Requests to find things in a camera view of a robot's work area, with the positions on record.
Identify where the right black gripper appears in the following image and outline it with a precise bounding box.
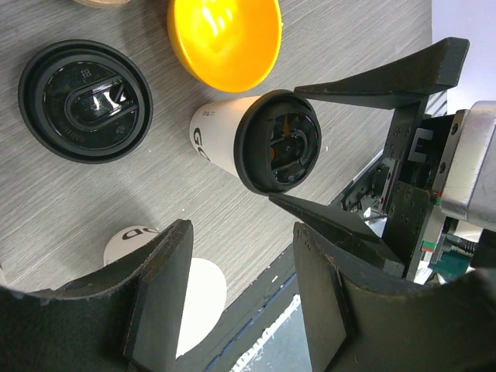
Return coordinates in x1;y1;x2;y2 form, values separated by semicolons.
269;37;495;281

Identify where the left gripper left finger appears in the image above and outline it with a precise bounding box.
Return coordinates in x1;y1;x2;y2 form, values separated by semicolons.
1;219;194;371

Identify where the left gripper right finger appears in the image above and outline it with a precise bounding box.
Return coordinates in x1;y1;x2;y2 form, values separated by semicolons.
293;223;495;371

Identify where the white paper cup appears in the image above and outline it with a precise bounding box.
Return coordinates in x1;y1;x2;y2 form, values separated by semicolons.
103;226;227;357
189;96;259;177

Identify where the stack of black lids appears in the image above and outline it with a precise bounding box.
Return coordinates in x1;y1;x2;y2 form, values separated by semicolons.
18;40;153;164

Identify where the orange bowl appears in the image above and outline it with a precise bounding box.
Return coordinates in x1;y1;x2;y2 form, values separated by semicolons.
167;0;283;93

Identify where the cardboard cup carrier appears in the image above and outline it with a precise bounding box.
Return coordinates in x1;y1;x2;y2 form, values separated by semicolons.
75;0;130;9

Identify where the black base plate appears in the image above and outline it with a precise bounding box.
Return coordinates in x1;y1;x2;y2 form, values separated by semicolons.
174;246;312;371

